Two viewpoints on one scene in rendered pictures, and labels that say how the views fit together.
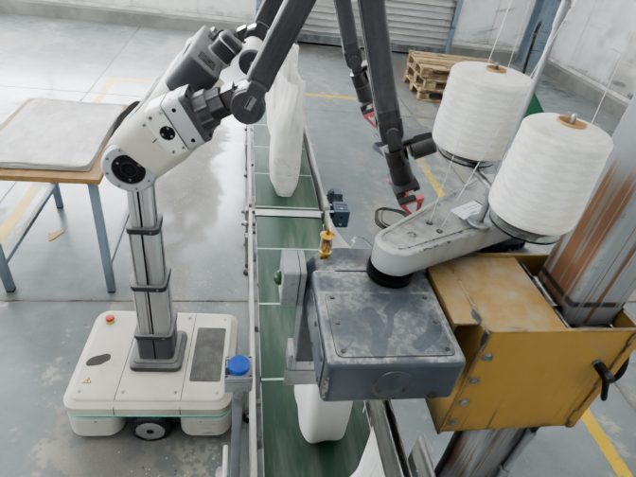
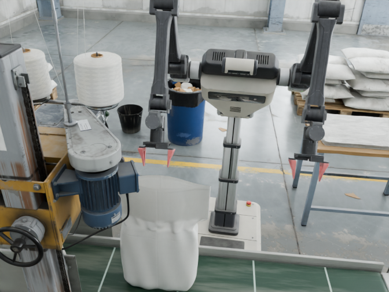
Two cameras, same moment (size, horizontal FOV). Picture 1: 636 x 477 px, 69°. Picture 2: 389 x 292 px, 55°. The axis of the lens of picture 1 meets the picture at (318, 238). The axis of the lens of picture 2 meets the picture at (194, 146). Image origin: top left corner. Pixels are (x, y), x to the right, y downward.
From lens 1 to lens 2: 2.15 m
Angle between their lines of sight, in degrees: 84
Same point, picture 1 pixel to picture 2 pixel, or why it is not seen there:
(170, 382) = (201, 228)
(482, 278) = (54, 142)
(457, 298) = (47, 130)
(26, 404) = not seen: hidden behind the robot
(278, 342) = (213, 266)
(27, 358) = (245, 199)
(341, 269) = not seen: hidden behind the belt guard
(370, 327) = (50, 110)
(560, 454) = not seen: outside the picture
